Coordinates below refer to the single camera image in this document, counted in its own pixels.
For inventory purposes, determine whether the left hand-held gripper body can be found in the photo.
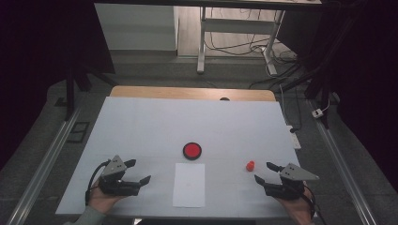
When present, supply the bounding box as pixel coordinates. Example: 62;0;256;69
99;155;143;197

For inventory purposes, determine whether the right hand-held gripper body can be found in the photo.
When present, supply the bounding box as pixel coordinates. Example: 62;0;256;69
263;162;320;202

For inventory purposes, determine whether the round red ink pad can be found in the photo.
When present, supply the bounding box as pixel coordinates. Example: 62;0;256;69
182;142;203;161

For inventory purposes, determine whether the person's left hand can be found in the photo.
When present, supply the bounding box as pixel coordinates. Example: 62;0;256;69
85;183;127;216

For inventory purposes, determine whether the person's right hand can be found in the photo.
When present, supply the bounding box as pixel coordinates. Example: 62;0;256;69
276;188;315;225

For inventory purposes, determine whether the white power strip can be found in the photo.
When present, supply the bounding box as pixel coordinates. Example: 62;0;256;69
286;125;302;150

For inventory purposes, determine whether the white paper sheet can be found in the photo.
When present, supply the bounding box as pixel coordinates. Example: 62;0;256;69
172;162;207;209

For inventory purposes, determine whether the white table cover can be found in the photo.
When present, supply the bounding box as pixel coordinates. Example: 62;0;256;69
54;96;318;219

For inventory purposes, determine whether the wooden table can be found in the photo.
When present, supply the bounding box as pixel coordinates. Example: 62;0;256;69
109;85;277;103

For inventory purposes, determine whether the black metal stand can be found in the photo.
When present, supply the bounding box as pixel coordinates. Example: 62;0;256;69
281;0;364;129
63;60;119;122

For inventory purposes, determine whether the white cabinet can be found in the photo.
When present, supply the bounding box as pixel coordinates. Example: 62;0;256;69
94;3;179;52

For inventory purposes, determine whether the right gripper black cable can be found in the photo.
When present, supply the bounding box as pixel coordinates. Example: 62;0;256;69
302;181;328;225

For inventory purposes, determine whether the aluminium floor rail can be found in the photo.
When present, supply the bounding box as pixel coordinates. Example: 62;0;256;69
5;104;83;225
307;98;379;225

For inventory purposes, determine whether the tangle of floor cables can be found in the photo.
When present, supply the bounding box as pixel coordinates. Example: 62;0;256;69
205;7;301;90

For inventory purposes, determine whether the white desk frame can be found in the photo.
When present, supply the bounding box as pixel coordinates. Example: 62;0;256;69
196;6;286;76

